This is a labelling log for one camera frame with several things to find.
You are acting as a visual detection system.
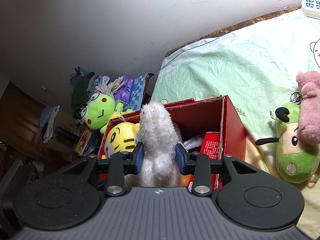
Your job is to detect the mauve pink bear plush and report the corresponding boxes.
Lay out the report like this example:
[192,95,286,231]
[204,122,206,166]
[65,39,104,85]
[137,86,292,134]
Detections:
[296,70,320,146]

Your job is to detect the yellow tiger plush toy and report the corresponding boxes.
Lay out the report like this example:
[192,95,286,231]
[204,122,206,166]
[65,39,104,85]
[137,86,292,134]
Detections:
[100,122,140,159]

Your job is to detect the dark green cap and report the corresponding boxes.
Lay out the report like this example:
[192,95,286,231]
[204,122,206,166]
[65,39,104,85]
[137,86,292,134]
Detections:
[71,72,95,119]

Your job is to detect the purple tissue pack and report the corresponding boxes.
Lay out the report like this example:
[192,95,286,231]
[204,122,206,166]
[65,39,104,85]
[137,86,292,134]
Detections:
[114,75,133,106]

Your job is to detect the colourful picture book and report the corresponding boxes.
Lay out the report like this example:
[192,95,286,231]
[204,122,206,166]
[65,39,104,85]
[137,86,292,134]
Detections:
[75,129,92,156]

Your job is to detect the white bunny plush blue bow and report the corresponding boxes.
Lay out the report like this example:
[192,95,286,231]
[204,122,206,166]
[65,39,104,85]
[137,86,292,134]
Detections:
[174,123,204,151]

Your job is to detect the small white lamb plush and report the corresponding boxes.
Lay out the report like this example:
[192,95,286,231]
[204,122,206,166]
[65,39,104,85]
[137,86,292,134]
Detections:
[125,101,181,187]

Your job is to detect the orange gourd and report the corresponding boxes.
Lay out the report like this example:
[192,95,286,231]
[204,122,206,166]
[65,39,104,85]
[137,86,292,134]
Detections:
[181,175,194,187]

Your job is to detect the red cardboard box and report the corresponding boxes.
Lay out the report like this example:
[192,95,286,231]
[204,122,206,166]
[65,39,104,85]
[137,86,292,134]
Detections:
[97,94,249,191]

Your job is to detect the red printed carton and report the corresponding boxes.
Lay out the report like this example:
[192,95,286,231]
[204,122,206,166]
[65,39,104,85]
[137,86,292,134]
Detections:
[188,132,220,192]

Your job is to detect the green hooded doll plush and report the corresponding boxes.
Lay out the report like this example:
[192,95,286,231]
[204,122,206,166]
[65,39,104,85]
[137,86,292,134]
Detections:
[255,102,319,184]

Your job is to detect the green frog plush toy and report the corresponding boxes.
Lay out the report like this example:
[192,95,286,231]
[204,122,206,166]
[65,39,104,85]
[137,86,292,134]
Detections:
[80,92,133,134]

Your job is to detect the blue checkered towel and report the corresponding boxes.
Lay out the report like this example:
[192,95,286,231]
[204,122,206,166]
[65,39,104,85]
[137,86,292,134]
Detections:
[128,73,154,111]

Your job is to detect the green cartoon bear bedsheet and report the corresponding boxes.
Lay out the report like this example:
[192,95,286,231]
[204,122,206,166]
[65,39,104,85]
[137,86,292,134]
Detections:
[150,6,320,238]

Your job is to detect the white power strip blue sockets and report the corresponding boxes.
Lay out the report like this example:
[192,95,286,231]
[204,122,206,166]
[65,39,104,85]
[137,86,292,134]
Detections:
[302,0,320,20]

